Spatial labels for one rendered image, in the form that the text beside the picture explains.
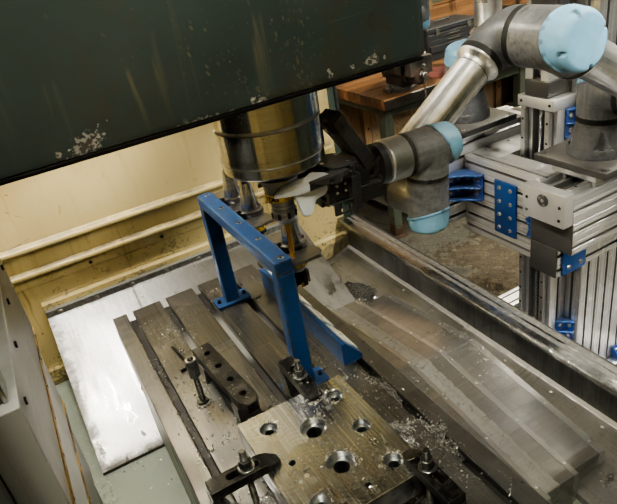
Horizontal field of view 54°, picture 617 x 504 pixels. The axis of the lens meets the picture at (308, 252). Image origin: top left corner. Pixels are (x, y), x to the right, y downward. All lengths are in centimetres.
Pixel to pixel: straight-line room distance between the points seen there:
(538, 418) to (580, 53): 81
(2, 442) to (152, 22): 47
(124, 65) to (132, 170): 124
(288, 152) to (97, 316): 127
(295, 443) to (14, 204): 114
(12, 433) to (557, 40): 103
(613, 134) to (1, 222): 165
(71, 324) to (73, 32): 141
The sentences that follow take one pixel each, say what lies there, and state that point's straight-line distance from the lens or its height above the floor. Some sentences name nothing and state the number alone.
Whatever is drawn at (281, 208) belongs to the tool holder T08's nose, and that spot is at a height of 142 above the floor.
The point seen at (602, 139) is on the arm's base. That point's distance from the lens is 169.
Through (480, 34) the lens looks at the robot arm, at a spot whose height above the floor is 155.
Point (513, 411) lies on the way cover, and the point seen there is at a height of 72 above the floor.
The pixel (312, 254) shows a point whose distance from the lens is 122.
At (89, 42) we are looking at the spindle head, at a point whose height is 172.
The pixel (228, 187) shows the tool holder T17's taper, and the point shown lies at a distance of 152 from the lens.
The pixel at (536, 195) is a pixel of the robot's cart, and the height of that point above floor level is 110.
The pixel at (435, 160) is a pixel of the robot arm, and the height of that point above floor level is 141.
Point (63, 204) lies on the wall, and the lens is 193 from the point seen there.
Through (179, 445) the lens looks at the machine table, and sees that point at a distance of 134.
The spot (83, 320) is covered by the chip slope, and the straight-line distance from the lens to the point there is 202.
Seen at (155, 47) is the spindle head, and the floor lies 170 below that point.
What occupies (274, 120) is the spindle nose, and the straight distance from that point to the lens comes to 84.
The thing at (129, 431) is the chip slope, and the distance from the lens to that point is 180.
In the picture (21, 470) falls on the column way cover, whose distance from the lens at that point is 75.
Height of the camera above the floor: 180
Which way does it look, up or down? 29 degrees down
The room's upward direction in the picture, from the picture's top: 10 degrees counter-clockwise
